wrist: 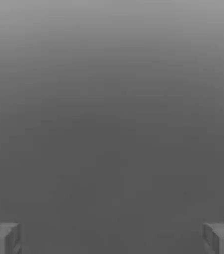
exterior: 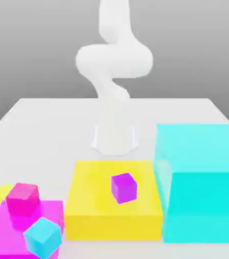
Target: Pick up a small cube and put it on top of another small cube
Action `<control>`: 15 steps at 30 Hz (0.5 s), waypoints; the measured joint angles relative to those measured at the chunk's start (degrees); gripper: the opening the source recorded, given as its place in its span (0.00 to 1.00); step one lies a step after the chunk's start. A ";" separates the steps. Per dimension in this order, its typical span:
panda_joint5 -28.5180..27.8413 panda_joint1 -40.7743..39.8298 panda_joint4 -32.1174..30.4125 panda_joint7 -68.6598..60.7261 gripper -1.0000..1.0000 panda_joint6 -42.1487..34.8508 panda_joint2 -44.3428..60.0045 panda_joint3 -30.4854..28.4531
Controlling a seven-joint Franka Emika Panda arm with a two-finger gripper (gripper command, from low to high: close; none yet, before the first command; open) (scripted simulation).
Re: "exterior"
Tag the small yellow cube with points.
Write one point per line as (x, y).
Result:
(0, 194)

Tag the large cyan box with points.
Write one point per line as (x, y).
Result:
(203, 192)

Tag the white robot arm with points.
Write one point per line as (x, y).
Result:
(114, 60)

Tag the small pink cube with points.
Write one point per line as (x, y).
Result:
(21, 199)

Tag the large yellow box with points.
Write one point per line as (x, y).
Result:
(98, 212)

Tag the small light blue cube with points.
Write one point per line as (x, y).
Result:
(43, 238)

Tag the large magenta box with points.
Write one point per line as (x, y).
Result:
(1, 232)

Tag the small purple cube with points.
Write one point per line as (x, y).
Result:
(123, 188)

